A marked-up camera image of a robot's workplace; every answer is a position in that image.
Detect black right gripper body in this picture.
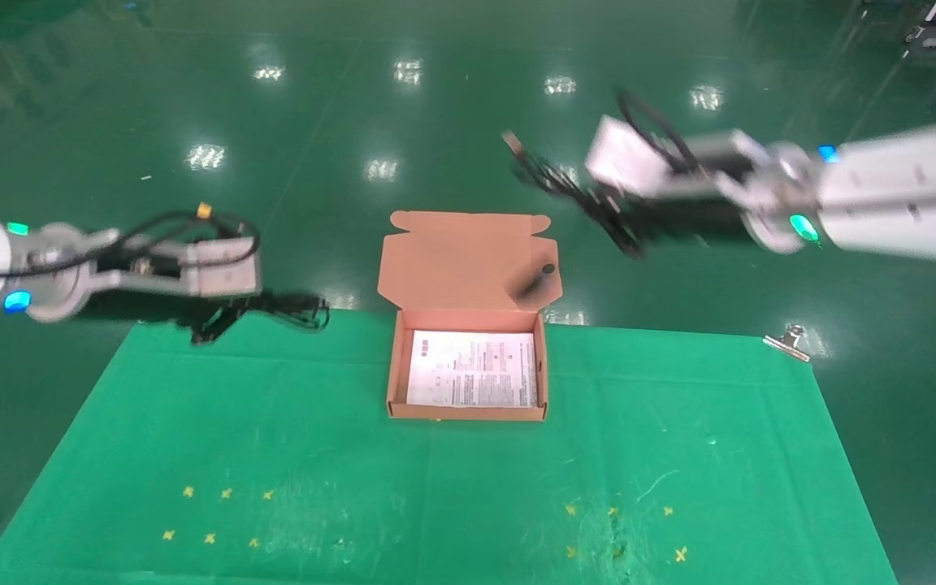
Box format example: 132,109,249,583
639,193,753,245

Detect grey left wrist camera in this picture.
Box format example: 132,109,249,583
184,238,263,298

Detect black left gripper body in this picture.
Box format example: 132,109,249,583
86,244,209,327

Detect white printed paper sheet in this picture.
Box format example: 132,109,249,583
406,329,539,409

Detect brown cardboard box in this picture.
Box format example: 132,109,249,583
377,210,560,422

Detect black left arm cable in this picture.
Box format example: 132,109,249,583
0,203,262,281

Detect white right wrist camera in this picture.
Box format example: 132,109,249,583
584,115,672,197

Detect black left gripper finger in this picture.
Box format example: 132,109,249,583
220,291,270,314
190,313,237,346

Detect green table cloth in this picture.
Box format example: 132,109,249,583
0,313,899,585

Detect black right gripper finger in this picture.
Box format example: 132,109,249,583
580,183,627,214
598,207,648,261

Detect silver metal binder clip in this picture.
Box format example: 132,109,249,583
762,323,813,363

